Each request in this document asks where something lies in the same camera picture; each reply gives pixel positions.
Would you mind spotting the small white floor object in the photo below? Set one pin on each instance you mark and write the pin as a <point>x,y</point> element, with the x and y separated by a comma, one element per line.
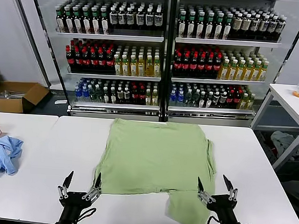
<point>60,102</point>

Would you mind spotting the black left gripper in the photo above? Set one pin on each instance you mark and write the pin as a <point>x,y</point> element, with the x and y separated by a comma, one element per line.
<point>73,204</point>

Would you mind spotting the yellow juice bottle green cap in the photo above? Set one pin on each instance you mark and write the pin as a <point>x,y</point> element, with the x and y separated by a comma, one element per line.
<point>141,68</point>
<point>240,72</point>
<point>125,67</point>
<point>157,68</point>
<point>133,68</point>
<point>263,72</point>
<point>255,72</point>
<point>224,71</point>
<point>117,67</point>
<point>232,71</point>
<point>248,72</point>
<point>149,68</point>

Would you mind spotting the green tinted water bottle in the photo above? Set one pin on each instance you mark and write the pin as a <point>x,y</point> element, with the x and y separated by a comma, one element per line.
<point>98,94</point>
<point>195,99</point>
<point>91,93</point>
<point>189,99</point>

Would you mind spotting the dark bottle green cap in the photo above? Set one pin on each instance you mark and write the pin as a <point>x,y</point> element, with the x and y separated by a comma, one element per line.
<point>105,23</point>
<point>95,22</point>
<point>60,21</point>
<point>209,27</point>
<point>218,27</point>
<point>191,26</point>
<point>86,22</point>
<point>77,22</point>
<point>181,25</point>
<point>200,27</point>
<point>68,21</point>
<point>227,27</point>

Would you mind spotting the small pale yellow drink bottle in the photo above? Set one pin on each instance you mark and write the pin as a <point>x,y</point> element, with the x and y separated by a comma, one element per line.
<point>242,102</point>
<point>148,98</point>
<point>250,102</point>
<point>155,99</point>

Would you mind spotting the light green polo shirt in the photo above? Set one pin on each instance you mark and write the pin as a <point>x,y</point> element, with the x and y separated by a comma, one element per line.
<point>156,156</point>

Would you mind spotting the small cola bottle red cap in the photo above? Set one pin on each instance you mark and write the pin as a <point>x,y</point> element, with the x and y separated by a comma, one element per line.
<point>134,96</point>
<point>141,97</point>
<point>236,100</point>
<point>230,100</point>

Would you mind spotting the pale clothes pile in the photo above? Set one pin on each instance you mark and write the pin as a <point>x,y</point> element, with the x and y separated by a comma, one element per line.
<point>282,141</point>

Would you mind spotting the white shelf board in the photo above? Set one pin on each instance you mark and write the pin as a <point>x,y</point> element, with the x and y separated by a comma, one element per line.
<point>218,81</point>
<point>108,36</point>
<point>226,42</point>
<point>211,111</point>
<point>114,106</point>
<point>113,76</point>

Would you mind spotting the small clear bottle white label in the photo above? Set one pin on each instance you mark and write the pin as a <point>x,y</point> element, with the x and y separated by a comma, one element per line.
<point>202,100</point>
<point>209,100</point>

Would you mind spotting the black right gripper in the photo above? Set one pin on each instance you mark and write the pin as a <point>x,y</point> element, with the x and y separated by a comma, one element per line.
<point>223,209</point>

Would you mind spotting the white side table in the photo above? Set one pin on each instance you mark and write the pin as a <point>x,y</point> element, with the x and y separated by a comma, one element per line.
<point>289,98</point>

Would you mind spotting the open cardboard box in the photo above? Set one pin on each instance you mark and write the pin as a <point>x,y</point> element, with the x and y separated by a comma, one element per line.
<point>9,104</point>

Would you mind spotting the glass drinks display cabinet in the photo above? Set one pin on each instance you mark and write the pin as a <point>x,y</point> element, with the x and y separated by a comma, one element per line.
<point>210,121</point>
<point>113,115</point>

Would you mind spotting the small dark bottle tan label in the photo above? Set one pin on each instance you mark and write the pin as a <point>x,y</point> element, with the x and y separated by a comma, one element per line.
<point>119,96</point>
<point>126,97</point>

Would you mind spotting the small dark bottle white cap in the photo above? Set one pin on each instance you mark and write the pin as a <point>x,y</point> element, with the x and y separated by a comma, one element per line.
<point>222,100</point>
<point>105,96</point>
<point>215,100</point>
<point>112,96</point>

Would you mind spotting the black chair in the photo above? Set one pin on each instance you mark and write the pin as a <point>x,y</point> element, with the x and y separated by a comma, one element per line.
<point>297,194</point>

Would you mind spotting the dark mesh basket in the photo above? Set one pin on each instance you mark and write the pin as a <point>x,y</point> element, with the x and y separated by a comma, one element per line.
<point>266,151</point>

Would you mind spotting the dark bottle beige label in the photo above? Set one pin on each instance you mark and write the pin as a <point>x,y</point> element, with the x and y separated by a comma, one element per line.
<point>246,25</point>
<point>237,24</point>

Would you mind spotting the crumpled light blue cloth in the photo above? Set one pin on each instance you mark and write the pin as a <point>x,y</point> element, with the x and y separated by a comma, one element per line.
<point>2,155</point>

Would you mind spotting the dark bottle blue-white label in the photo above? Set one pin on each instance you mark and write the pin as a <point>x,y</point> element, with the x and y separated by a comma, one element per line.
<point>121,18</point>
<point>140,19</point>
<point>149,19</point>
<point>158,19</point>
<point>130,19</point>
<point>113,18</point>

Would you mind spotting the dark bottle grey label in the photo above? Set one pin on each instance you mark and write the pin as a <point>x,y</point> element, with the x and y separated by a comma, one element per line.
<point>273,26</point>
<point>263,26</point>
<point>281,27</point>
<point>254,25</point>

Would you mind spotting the small blue drink bottle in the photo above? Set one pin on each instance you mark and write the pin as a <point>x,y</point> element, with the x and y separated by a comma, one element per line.
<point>85,93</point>
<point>173,98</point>
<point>78,93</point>
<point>180,98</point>

